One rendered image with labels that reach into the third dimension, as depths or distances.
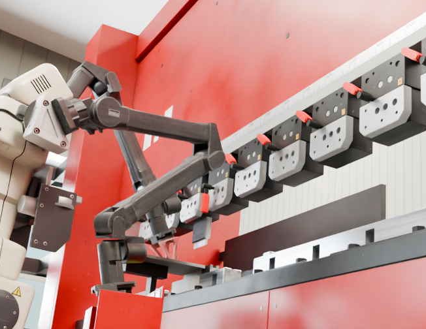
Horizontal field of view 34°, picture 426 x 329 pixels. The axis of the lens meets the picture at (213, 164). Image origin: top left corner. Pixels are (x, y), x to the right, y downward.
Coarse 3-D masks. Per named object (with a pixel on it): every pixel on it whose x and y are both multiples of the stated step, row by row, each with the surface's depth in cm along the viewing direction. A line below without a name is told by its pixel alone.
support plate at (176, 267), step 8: (152, 256) 215; (160, 264) 223; (168, 264) 221; (176, 264) 220; (184, 264) 219; (192, 264) 220; (200, 264) 222; (168, 272) 234; (176, 272) 233; (184, 272) 231
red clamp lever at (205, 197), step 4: (204, 184) 222; (208, 184) 223; (204, 188) 222; (208, 188) 222; (212, 188) 223; (204, 192) 222; (204, 196) 221; (208, 196) 221; (204, 200) 220; (208, 200) 221; (204, 204) 220; (208, 204) 221; (204, 208) 219; (204, 212) 220
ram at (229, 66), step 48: (240, 0) 242; (288, 0) 208; (336, 0) 183; (384, 0) 163; (192, 48) 275; (240, 48) 232; (288, 48) 201; (336, 48) 177; (144, 96) 318; (192, 96) 262; (240, 96) 223; (288, 96) 194; (192, 144) 251; (240, 144) 215
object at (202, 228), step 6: (198, 222) 237; (204, 222) 233; (210, 222) 232; (198, 228) 236; (204, 228) 232; (210, 228) 231; (198, 234) 235; (204, 234) 230; (192, 240) 238; (198, 240) 234; (204, 240) 232; (198, 246) 235
